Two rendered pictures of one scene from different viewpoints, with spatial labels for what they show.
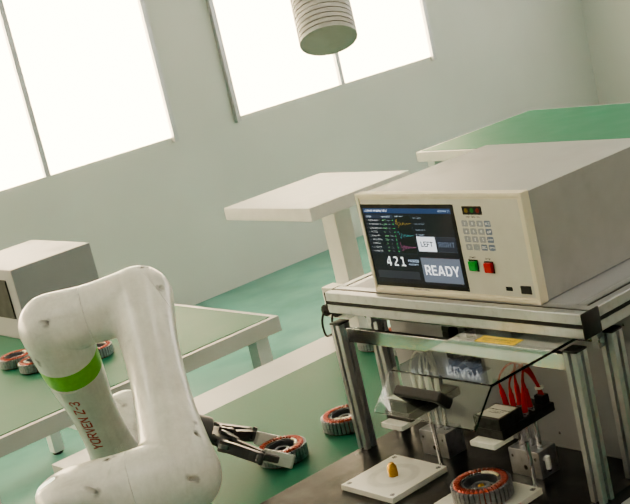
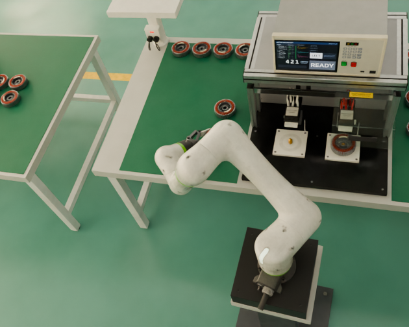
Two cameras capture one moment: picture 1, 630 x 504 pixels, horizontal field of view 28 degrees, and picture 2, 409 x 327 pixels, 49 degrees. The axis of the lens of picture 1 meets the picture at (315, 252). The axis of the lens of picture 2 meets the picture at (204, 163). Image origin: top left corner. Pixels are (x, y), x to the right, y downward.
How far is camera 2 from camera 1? 1.81 m
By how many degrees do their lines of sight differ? 47
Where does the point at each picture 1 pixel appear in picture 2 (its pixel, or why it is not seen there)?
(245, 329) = (90, 48)
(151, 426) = (291, 206)
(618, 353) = not seen: hidden behind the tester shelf
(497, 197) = (372, 39)
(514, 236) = (375, 54)
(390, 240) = (291, 54)
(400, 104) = not seen: outside the picture
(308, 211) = (174, 13)
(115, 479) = (296, 239)
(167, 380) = (281, 180)
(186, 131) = not seen: outside the picture
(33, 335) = (198, 180)
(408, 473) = (295, 139)
